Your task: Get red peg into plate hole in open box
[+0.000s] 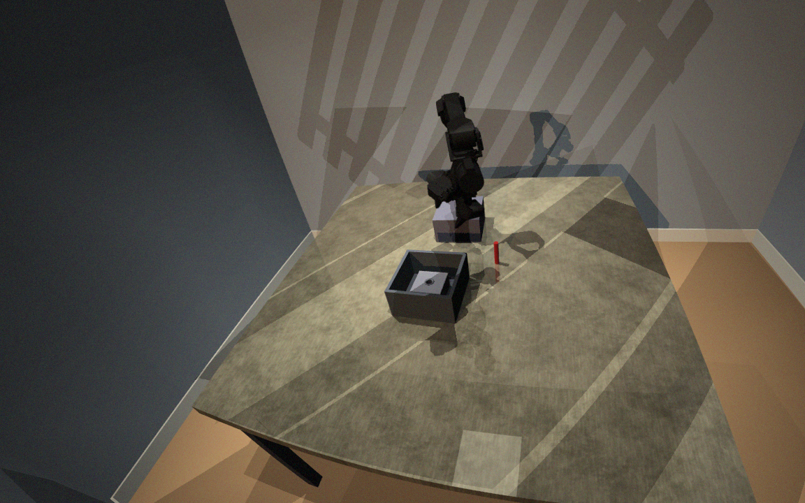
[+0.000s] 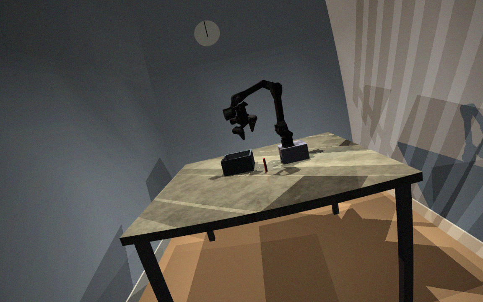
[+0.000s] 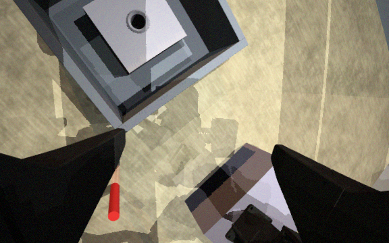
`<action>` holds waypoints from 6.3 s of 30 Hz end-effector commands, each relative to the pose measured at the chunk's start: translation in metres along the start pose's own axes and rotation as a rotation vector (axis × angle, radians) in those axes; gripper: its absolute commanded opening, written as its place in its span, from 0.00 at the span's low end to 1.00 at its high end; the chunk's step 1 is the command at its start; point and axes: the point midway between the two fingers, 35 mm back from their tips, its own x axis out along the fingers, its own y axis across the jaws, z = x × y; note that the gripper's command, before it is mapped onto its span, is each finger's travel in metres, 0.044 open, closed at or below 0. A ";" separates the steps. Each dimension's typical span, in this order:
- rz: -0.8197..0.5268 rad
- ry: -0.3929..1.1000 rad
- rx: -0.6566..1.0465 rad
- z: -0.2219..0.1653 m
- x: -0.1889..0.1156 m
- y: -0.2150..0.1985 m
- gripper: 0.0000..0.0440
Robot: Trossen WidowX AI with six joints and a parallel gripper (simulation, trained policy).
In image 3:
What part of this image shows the white square plate with hole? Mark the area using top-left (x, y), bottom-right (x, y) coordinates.
top-left (83, 0), bottom-right (186, 75)

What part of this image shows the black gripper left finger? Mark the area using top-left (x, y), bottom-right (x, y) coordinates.
top-left (0, 128), bottom-right (126, 243)

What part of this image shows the red peg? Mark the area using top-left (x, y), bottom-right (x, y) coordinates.
top-left (108, 183), bottom-right (120, 221)

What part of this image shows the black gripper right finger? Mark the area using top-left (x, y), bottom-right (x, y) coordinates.
top-left (271, 144), bottom-right (389, 243)

